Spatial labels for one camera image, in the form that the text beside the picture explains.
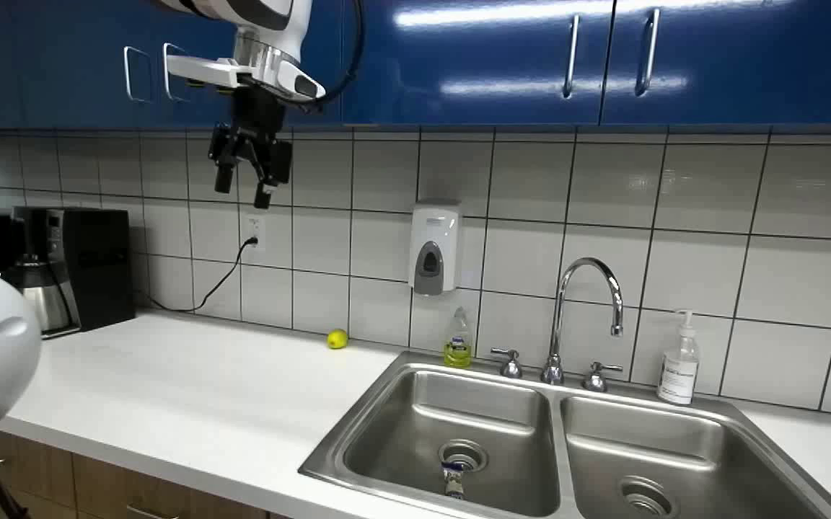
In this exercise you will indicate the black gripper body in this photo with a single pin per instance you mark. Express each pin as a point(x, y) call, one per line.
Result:
point(260, 112)

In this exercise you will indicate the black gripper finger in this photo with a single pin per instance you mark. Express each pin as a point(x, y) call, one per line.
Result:
point(223, 163)
point(278, 164)

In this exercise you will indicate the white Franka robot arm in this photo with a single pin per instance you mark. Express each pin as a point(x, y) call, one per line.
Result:
point(260, 24)

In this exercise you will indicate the stainless steel double sink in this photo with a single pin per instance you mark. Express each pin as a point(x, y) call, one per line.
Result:
point(492, 451)

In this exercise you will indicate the black coffee maker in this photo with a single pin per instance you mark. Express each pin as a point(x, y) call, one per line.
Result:
point(98, 262)

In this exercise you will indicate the yellow ball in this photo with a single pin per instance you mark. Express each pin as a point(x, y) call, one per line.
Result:
point(339, 337)

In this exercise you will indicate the steel coffee carafe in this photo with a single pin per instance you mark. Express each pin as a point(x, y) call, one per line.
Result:
point(40, 292)

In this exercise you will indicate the chrome gooseneck faucet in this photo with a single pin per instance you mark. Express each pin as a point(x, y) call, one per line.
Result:
point(570, 290)

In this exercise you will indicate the wooden base cabinet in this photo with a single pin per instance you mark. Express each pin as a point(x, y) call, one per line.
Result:
point(98, 484)

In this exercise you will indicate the clear pump soap bottle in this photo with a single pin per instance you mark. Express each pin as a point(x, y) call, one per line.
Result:
point(679, 376)

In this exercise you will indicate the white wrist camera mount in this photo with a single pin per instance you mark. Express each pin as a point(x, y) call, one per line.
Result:
point(251, 73)

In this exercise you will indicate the white wall outlet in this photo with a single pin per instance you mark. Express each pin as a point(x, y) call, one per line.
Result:
point(254, 229)

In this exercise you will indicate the white wall soap dispenser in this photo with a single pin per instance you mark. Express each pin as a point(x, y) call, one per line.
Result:
point(434, 246)

